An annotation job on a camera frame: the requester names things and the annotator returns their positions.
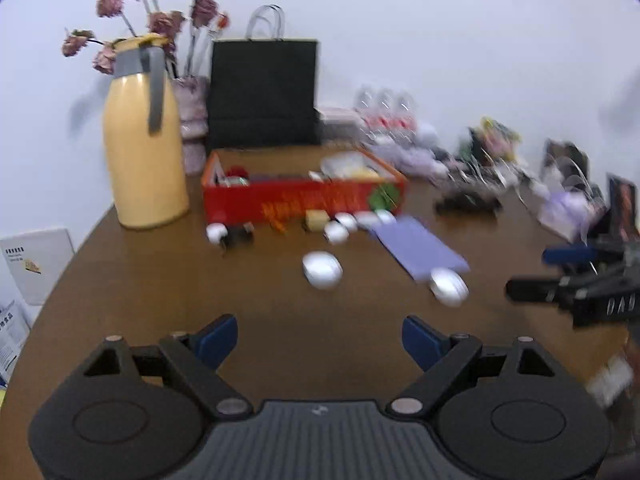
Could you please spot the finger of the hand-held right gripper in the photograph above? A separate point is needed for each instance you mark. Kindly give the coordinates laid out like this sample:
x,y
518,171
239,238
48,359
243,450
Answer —
x,y
570,253
540,290

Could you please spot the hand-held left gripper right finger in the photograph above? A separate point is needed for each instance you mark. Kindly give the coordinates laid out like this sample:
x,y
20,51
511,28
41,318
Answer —
x,y
422,342

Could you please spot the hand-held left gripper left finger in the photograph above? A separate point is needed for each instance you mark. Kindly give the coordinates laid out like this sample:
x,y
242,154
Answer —
x,y
220,340

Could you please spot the purple woven pouch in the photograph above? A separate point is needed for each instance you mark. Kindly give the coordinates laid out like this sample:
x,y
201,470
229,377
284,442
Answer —
x,y
420,247

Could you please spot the white oval case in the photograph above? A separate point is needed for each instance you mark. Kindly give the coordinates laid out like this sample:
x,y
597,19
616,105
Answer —
x,y
449,287
322,270

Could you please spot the red cardboard box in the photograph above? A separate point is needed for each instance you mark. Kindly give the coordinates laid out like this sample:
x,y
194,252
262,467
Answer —
x,y
300,202

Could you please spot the white purple gift bag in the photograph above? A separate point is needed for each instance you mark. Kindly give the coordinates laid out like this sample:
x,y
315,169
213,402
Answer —
x,y
567,212

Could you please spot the small white case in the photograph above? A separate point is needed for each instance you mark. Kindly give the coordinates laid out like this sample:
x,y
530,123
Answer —
x,y
367,219
216,233
336,232
347,221
386,216

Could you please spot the black knit glove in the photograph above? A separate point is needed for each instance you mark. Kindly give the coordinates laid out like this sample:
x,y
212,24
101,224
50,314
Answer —
x,y
467,203

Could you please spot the pink yellow snack packet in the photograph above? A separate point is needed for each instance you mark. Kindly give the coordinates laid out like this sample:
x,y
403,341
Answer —
x,y
500,137

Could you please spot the pale yellow block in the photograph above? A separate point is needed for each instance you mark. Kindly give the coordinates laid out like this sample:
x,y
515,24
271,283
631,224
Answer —
x,y
316,221

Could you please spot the purple fuzzy cloth roll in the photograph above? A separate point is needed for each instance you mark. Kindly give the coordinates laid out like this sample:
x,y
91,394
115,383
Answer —
x,y
417,157

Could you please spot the white round speaker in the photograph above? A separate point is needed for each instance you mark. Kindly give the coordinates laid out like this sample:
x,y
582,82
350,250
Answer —
x,y
429,132

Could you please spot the white crumpled bag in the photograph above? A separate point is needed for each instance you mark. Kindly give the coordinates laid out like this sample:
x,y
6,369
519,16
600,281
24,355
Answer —
x,y
347,165

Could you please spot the yellow thermos jug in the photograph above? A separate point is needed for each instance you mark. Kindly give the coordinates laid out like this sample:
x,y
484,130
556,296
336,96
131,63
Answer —
x,y
145,160

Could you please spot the white booklet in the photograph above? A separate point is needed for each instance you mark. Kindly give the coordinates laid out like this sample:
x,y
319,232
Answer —
x,y
37,265

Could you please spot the printed paper sheets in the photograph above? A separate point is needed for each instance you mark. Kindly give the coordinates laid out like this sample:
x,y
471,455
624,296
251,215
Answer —
x,y
11,340

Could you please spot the fuzzy purple vase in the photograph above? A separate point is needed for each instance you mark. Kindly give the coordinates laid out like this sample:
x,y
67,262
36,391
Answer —
x,y
192,115

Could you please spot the clear storage box white lid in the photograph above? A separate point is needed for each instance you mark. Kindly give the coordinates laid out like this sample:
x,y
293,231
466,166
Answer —
x,y
339,116

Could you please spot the black paper bag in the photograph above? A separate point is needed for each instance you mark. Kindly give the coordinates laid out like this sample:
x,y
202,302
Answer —
x,y
262,95

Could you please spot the dried pink flower bouquet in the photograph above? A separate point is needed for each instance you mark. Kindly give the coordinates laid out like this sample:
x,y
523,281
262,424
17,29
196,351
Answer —
x,y
160,20

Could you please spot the dark picture frame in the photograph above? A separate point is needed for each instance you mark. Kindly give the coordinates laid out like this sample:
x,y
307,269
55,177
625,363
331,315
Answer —
x,y
625,207

